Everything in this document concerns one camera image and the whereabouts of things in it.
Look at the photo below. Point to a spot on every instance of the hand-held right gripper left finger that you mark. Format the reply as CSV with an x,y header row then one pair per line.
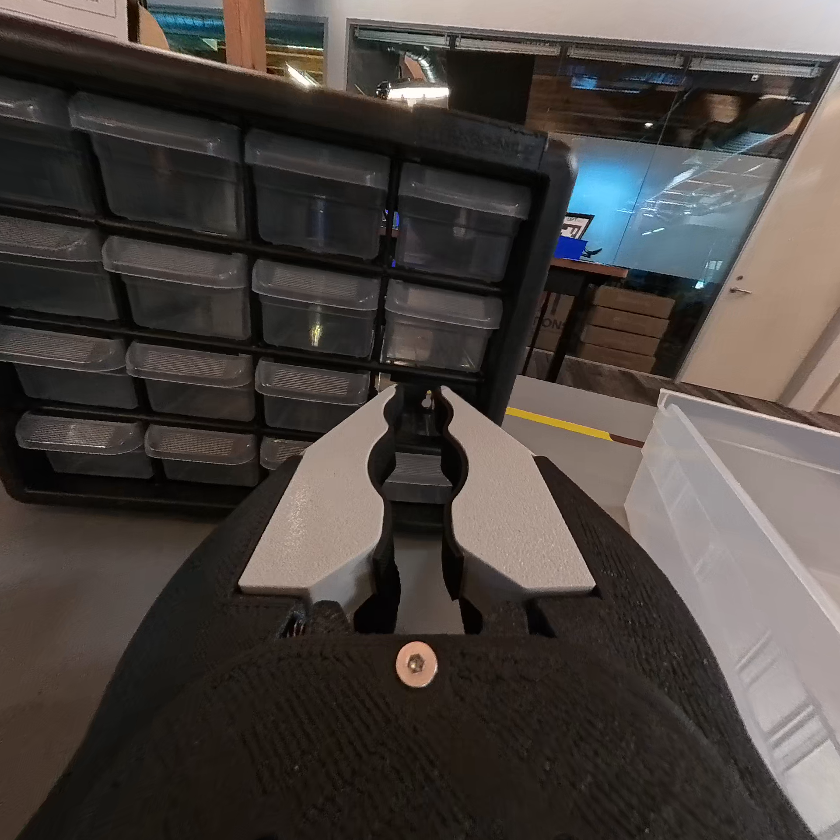
x,y
315,525

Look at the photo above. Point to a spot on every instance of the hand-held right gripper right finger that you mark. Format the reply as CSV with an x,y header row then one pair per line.
x,y
518,525

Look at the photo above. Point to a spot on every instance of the clear plastic storage bin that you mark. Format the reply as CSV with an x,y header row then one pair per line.
x,y
754,525

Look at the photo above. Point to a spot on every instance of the black drawer cabinet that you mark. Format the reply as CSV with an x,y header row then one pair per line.
x,y
544,275

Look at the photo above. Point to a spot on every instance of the rows of clear cabinet drawers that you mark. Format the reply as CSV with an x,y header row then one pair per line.
x,y
177,164

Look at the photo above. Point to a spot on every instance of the yellow floor tape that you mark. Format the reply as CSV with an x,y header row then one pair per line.
x,y
558,423

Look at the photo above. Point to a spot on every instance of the cardboard box stack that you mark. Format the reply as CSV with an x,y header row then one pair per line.
x,y
630,328

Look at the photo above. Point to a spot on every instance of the wooden desk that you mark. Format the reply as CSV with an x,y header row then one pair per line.
x,y
590,266

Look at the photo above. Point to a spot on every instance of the blue parts bin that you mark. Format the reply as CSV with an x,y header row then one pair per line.
x,y
572,249

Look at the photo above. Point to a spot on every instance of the printed marker sign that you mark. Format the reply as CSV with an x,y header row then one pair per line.
x,y
579,226

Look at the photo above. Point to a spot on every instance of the beige door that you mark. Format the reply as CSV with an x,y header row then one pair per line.
x,y
774,275

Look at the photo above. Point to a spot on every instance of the silver air duct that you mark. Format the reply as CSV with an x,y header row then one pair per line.
x,y
420,72

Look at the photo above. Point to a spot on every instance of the wooden post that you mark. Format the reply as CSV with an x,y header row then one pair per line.
x,y
244,33

